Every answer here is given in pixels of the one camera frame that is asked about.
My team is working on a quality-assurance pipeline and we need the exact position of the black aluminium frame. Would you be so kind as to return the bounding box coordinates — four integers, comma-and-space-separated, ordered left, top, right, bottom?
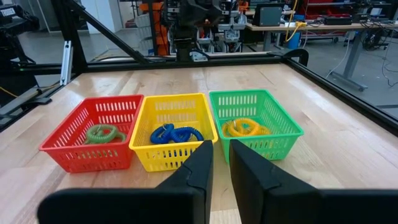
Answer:
0, 0, 398, 138

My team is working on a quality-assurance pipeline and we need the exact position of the orange equipment rack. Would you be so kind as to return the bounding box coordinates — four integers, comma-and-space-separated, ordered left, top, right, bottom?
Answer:
138, 1, 170, 57

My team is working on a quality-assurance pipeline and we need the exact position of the green plastic basket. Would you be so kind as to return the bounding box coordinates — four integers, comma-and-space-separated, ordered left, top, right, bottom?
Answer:
208, 89, 305, 164

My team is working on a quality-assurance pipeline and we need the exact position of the grey monitor box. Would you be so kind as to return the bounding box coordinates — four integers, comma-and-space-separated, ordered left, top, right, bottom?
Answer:
252, 2, 284, 27

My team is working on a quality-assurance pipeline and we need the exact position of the yellow desk cable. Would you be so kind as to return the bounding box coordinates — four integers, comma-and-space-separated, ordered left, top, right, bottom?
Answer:
284, 0, 308, 43

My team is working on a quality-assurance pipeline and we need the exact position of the silver frame bracket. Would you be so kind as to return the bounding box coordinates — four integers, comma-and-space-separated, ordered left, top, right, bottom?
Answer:
60, 40, 74, 86

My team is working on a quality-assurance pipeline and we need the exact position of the blue bin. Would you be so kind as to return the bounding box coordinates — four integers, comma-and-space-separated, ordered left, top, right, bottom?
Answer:
286, 30, 303, 50

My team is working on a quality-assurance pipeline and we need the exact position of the red plastic basket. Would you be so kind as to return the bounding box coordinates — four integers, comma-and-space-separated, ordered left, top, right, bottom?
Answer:
39, 95, 144, 174

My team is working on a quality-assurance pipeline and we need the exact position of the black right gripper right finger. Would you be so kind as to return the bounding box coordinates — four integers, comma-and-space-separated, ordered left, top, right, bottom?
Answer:
229, 139, 321, 224

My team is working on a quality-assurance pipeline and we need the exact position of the long wooden desk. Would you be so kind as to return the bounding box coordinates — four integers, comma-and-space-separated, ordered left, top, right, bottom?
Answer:
245, 21, 398, 93

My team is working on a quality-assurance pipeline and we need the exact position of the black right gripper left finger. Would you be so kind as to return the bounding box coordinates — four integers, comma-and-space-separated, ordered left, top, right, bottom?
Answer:
157, 139, 215, 224

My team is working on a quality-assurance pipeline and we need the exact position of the blue spring coil keychain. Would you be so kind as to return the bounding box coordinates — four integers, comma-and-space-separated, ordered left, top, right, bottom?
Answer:
150, 123, 175, 145
170, 126, 205, 144

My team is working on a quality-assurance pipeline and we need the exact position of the yellow spring coil keychain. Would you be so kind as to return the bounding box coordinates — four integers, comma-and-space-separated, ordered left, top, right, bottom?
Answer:
221, 123, 233, 138
257, 124, 272, 136
228, 117, 261, 138

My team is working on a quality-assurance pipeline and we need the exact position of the yellow plastic basket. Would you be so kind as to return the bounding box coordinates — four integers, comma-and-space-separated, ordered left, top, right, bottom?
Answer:
129, 92, 219, 173

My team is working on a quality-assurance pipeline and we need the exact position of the red storage shelf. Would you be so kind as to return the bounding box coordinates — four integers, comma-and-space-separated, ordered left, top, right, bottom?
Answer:
306, 0, 355, 19

